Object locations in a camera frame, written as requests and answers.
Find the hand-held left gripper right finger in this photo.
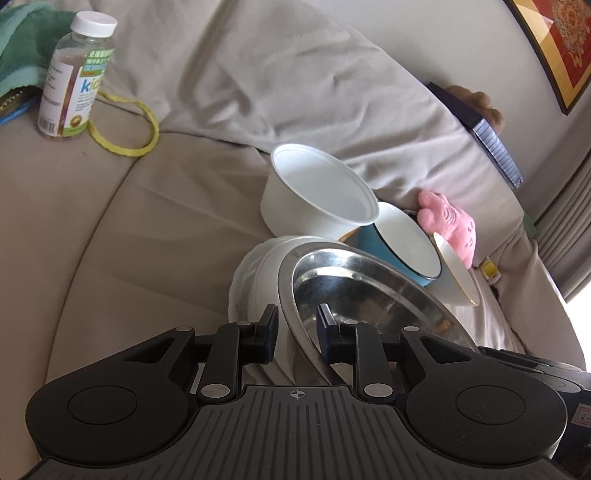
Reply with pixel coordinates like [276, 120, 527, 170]
[318, 303, 468, 403]

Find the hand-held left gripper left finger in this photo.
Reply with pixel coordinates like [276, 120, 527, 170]
[124, 304, 280, 403]

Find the stainless steel bowl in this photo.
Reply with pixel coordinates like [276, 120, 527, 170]
[277, 244, 478, 386]

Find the white ceramic bowl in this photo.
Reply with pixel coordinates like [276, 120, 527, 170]
[227, 235, 342, 384]

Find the blue enamel bowl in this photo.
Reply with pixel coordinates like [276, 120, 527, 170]
[339, 202, 446, 288]

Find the white paper bowl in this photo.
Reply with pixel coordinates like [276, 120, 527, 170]
[260, 143, 380, 238]

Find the white gold-rimmed dish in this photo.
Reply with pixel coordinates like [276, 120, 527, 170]
[427, 232, 482, 308]

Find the beige curtain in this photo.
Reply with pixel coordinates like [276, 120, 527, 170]
[531, 161, 591, 301]

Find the pink plush toy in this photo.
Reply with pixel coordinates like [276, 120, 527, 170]
[417, 190, 477, 269]

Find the dark blue notebook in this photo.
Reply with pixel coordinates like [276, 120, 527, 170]
[425, 82, 525, 189]

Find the beige sofa back cushion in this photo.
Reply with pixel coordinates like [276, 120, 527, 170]
[88, 0, 527, 259]

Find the brown plush toy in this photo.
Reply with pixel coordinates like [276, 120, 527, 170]
[445, 84, 505, 134]

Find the white-capped vitamin bottle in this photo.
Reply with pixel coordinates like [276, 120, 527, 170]
[37, 10, 117, 139]

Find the framed red picture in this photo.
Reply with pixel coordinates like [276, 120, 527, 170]
[503, 0, 591, 116]

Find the green towel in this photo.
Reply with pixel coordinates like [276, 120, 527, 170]
[0, 2, 77, 100]

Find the yellow cord loop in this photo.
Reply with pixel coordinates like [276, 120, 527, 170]
[88, 90, 160, 158]

